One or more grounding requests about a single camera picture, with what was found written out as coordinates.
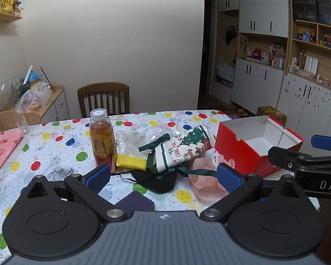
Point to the black face mask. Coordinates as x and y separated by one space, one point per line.
157 183

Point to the white wooden cabinet unit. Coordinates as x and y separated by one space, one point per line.
264 11

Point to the clear bubble wrap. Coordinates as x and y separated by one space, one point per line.
129 143

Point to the purple sponge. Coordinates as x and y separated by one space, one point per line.
135 203

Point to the wooden wall shelf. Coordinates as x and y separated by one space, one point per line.
5 16

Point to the amber juice bottle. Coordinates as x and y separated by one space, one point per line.
102 140

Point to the brown wooden chair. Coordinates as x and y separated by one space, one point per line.
103 87

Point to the balloon print tablecloth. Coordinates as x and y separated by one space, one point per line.
58 149

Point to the wooden side cabinet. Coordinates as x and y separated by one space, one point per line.
56 107

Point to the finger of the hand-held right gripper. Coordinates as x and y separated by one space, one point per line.
284 157
322 142

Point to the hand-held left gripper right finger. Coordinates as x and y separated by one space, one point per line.
229 180

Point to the christmas print cloth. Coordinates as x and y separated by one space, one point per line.
182 146

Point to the pink mesh cloth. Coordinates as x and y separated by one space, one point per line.
204 187

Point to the white marker pen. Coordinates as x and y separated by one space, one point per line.
27 74

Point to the dark entrance door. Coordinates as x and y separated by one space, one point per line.
207 47

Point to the clear plastic bag of toys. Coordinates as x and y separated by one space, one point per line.
34 99

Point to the white tote bag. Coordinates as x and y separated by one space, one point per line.
226 71

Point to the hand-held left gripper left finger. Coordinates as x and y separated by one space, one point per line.
99 175

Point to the brown cardboard box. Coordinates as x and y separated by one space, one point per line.
270 113

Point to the pink printed cloth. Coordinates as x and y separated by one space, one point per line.
2 149

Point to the clear glass tumbler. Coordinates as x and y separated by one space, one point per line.
21 121

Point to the small clear wrapper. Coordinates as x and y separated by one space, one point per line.
56 171

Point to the red cardboard box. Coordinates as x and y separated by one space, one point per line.
231 149

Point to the miniature house ornament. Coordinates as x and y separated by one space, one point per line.
19 7

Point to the thin black stick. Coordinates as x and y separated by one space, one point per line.
47 79

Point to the clear glass vase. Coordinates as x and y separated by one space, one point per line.
8 91

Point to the black hanging bag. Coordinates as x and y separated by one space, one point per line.
231 36

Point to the red small bag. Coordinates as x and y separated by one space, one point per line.
257 53

